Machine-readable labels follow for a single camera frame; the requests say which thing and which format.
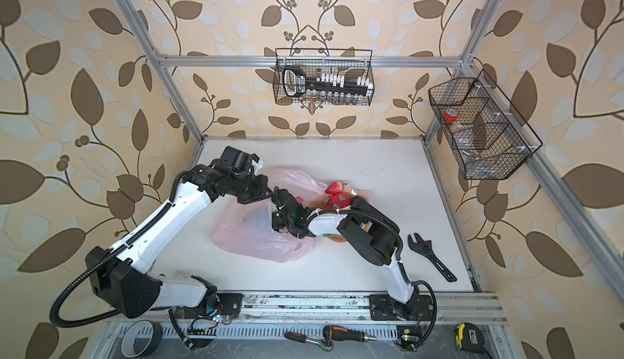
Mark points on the pink plastic bag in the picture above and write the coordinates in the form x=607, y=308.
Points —
x=246, y=229

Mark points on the yellow black tape measure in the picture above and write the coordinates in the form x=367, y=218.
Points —
x=470, y=338

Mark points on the black adjustable wrench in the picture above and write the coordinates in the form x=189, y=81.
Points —
x=424, y=248

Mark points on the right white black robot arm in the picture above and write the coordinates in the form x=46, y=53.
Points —
x=374, y=237

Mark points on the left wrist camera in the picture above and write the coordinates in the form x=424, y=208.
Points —
x=238, y=162

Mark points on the clear bottle red cap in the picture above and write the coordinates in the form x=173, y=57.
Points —
x=461, y=130

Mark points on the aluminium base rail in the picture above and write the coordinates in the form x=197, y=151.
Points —
x=268, y=315

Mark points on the peach scalloped plastic plate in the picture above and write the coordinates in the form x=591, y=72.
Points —
x=320, y=201

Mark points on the red toy dragon fruit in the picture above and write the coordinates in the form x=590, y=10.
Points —
x=341, y=200

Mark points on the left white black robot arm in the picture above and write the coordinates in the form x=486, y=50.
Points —
x=122, y=274

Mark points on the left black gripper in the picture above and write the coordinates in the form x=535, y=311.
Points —
x=262, y=183

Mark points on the orange black screwdriver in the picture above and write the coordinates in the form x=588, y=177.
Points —
x=336, y=333

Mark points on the red toy strawberry top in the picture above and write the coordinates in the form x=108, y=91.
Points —
x=335, y=188

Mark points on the red black ratchet wrench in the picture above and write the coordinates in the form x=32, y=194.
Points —
x=325, y=345

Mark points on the black wire basket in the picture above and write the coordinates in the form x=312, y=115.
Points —
x=350, y=62
x=503, y=139

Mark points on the black tape roll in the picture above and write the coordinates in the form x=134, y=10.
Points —
x=141, y=339

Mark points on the black socket holder tool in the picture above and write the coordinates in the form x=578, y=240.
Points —
x=296, y=83

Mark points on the black wire basket right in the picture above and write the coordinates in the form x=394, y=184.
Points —
x=503, y=139

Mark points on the black wire basket centre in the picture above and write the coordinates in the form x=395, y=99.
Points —
x=350, y=62

